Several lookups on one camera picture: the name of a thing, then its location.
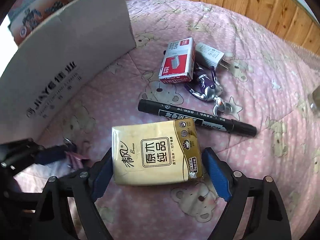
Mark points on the white cardboard box yellow tape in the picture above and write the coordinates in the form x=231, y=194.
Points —
x=62, y=67

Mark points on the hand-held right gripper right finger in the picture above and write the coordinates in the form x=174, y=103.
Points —
x=217, y=177

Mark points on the thin dark wiry clip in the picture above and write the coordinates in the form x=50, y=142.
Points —
x=68, y=141

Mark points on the beige tissue packet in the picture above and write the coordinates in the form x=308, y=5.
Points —
x=150, y=155

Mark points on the pink bear print blanket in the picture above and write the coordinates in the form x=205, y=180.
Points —
x=250, y=155

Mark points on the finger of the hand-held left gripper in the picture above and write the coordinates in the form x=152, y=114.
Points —
x=51, y=155

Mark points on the red and white staple box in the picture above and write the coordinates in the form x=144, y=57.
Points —
x=177, y=62

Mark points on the white charger plug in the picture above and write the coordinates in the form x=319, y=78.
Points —
x=208, y=55

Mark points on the black marker pen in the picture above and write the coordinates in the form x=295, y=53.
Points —
x=175, y=112

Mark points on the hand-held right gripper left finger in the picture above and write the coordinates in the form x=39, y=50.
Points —
x=101, y=180

